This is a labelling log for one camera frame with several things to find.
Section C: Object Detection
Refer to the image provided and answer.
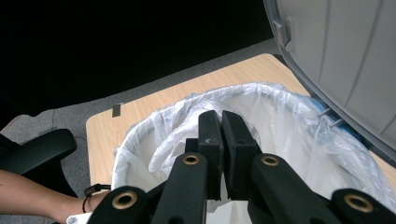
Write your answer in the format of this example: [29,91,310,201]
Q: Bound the black chair armrest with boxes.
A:
[0,128,78,199]

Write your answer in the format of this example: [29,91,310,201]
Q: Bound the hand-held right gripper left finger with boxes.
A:
[185,109,225,201]

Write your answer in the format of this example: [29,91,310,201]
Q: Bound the white bin with plastic liner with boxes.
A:
[111,81,396,224]

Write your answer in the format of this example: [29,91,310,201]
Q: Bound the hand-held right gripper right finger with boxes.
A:
[220,110,263,201]

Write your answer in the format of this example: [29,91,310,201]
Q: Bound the black wrist cord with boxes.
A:
[81,183,112,215]

